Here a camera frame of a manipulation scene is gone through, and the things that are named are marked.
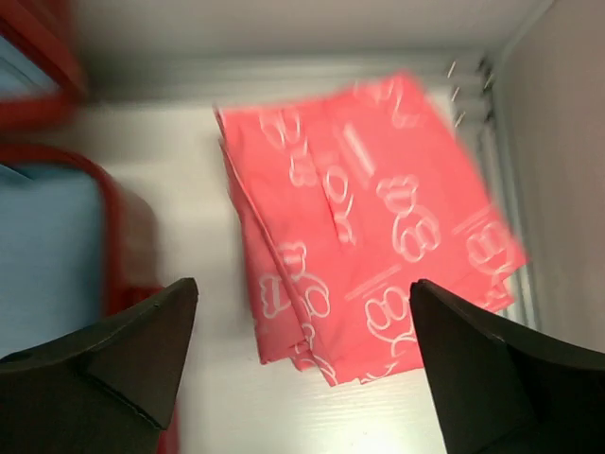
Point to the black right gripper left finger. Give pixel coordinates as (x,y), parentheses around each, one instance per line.
(108,388)

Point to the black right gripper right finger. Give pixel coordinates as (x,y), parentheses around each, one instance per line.
(500,387)

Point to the red hard-shell suitcase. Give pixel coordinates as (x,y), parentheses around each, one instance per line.
(75,245)

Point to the coral printed garment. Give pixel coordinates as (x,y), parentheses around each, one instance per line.
(344,201)

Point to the aluminium table frame rail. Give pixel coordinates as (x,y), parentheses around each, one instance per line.
(472,78)

